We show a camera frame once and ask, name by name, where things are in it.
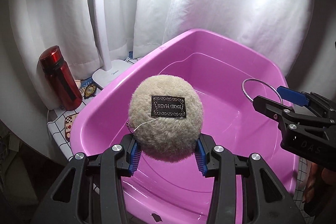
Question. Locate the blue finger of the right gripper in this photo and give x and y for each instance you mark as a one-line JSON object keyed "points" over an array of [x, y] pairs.
{"points": [[297, 98]]}

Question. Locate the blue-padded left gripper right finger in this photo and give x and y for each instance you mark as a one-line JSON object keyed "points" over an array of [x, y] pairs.
{"points": [[264, 198]]}

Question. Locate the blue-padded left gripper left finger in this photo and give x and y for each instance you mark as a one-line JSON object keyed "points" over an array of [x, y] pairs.
{"points": [[70, 198]]}

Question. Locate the beige fluffy round pouch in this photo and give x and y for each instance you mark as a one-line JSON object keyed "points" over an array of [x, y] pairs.
{"points": [[166, 117]]}

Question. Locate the pink plastic tub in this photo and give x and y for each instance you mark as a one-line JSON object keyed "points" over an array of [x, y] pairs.
{"points": [[225, 74]]}

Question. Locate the black grid white tablecloth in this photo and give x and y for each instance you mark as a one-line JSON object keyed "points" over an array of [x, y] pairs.
{"points": [[56, 125]]}

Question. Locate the white curtain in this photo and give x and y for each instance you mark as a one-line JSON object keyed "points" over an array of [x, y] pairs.
{"points": [[297, 35]]}

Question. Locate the red metal water bottle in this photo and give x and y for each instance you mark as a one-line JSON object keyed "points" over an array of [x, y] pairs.
{"points": [[60, 78]]}

